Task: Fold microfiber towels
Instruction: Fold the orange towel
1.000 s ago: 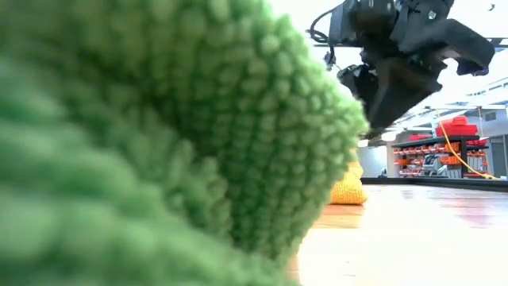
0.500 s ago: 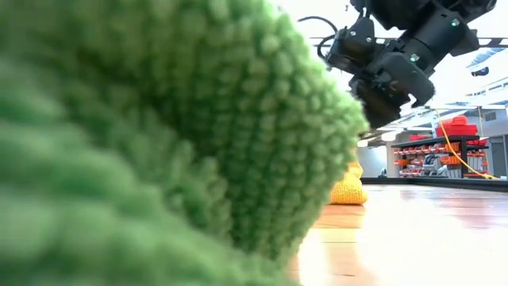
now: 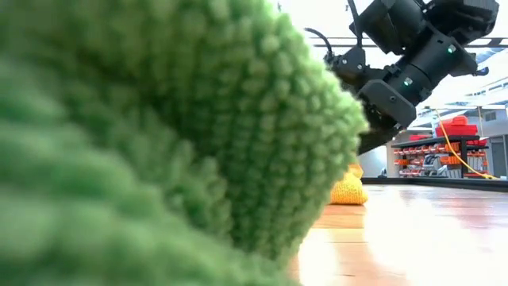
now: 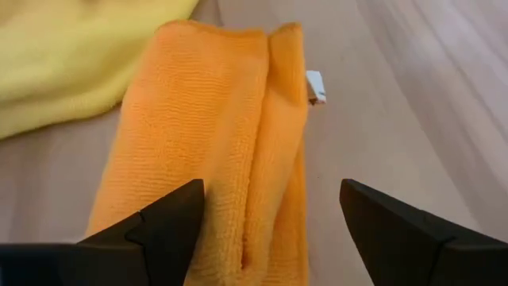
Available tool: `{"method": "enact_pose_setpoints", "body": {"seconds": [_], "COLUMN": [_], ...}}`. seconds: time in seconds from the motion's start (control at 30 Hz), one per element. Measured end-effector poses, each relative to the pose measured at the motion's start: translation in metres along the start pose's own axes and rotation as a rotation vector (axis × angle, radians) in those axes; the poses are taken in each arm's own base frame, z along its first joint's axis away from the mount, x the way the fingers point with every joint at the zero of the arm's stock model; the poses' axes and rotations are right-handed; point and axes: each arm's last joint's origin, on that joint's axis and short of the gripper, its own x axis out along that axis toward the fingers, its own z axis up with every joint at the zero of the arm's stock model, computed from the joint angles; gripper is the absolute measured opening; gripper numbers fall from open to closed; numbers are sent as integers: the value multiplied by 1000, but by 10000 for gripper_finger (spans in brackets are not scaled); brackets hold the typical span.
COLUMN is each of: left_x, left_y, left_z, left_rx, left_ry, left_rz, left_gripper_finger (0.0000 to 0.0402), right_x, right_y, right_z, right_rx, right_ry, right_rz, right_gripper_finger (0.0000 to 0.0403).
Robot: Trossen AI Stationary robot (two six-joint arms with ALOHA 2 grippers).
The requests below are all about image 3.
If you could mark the orange microfiber towel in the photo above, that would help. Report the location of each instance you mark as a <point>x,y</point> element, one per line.
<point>349,190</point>

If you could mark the dark blue background object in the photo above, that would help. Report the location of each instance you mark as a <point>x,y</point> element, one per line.
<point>482,71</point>

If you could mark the red background object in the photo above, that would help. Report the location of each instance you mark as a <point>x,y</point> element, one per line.
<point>456,128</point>

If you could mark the black aluminium table frame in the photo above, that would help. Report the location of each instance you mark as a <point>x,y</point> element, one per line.
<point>456,182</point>

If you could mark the black shelf with orange bins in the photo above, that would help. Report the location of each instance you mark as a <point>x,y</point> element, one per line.
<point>462,155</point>

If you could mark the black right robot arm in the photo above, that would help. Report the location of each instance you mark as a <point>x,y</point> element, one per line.
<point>436,24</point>

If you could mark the grey cabinet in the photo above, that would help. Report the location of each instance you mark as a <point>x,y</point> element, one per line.
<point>499,157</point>

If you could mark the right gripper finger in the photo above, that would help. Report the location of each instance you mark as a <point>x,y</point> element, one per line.
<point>377,141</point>

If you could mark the green microfiber towel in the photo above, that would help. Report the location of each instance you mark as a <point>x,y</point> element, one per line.
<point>158,139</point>

